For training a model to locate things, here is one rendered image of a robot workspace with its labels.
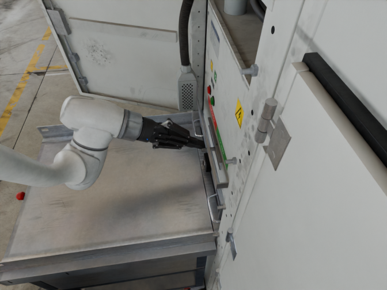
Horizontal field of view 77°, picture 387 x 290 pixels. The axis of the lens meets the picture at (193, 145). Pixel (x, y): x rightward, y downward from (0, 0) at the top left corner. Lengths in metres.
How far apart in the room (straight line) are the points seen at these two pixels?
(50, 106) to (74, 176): 2.22
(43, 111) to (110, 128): 2.23
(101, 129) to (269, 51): 0.52
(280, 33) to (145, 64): 0.93
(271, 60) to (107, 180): 0.85
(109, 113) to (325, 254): 0.61
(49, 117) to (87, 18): 1.74
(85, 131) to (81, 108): 0.06
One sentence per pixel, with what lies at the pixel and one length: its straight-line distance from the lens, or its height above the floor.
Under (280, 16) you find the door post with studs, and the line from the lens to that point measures 0.26.
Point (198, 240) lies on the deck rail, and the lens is 0.86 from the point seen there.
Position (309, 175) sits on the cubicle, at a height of 1.53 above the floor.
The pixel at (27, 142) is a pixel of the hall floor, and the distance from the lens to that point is 2.65.
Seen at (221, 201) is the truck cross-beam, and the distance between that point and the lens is 0.84.
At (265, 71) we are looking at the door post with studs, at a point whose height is 1.52.
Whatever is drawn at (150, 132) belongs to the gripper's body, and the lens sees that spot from 0.74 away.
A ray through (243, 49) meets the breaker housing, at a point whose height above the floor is 1.39.
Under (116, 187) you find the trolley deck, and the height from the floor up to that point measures 0.85.
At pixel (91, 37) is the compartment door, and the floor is 1.16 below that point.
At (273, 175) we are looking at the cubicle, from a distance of 0.24.
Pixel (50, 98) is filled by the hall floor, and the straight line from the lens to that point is 3.04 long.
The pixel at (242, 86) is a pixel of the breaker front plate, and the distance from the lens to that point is 0.52.
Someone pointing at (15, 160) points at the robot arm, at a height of 1.32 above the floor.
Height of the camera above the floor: 1.67
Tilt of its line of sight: 50 degrees down
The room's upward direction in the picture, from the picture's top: straight up
